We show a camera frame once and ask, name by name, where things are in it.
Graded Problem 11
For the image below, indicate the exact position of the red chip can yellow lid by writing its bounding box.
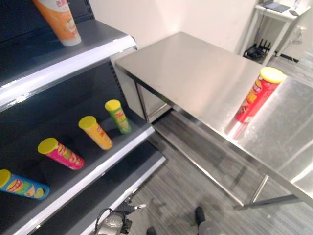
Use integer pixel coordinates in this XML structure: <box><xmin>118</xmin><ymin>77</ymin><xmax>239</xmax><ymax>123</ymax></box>
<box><xmin>235</xmin><ymin>67</ymin><xmax>287</xmax><ymax>124</ymax></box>

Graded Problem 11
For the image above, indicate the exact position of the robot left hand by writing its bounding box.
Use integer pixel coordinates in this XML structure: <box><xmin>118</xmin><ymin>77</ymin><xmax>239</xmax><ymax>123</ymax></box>
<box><xmin>118</xmin><ymin>198</ymin><xmax>148</xmax><ymax>214</ymax></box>

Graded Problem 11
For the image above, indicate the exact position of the white side table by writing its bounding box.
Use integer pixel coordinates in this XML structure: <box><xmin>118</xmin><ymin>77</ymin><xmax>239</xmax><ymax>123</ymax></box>
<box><xmin>238</xmin><ymin>1</ymin><xmax>312</xmax><ymax>66</ymax></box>

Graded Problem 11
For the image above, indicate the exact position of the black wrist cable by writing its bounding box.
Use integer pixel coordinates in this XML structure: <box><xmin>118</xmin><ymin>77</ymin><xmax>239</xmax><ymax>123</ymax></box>
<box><xmin>94</xmin><ymin>208</ymin><xmax>114</xmax><ymax>230</ymax></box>

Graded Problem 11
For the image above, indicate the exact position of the dark blue laptop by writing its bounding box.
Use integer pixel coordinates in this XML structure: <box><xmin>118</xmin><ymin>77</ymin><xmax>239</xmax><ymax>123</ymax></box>
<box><xmin>262</xmin><ymin>0</ymin><xmax>291</xmax><ymax>13</ymax></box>

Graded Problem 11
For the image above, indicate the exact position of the stainless steel table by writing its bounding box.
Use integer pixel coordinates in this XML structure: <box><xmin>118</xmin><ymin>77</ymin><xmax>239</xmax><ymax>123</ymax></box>
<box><xmin>114</xmin><ymin>31</ymin><xmax>313</xmax><ymax>211</ymax></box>

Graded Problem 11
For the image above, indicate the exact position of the blue chip can yellow lid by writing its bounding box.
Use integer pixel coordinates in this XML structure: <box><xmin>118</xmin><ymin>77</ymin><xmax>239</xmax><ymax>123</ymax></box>
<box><xmin>0</xmin><ymin>169</ymin><xmax>51</xmax><ymax>201</ymax></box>

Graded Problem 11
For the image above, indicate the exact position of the pink chip can yellow lid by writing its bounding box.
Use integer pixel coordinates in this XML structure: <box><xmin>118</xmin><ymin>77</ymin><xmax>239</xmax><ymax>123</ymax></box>
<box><xmin>37</xmin><ymin>138</ymin><xmax>86</xmax><ymax>171</ymax></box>

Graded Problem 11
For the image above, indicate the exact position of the green chip can yellow lid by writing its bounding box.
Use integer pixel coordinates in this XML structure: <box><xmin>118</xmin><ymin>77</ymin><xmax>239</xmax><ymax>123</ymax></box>
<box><xmin>105</xmin><ymin>99</ymin><xmax>132</xmax><ymax>134</ymax></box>

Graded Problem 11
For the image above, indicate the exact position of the orange chip can yellow lid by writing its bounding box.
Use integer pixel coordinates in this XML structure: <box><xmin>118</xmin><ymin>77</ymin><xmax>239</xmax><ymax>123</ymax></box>
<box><xmin>78</xmin><ymin>116</ymin><xmax>113</xmax><ymax>150</ymax></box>

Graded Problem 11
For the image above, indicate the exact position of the dark grey shelving unit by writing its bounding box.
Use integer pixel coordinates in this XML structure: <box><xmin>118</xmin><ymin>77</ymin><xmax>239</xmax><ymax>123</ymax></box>
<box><xmin>0</xmin><ymin>0</ymin><xmax>167</xmax><ymax>235</ymax></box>

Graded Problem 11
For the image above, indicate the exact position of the robot right leg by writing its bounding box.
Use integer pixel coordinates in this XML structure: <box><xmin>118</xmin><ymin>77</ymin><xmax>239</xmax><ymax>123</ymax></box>
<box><xmin>199</xmin><ymin>219</ymin><xmax>222</xmax><ymax>235</ymax></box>

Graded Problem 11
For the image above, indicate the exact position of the black device with antennas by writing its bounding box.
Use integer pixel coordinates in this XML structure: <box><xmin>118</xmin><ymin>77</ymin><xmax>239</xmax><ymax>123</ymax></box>
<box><xmin>244</xmin><ymin>38</ymin><xmax>272</xmax><ymax>61</ymax></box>

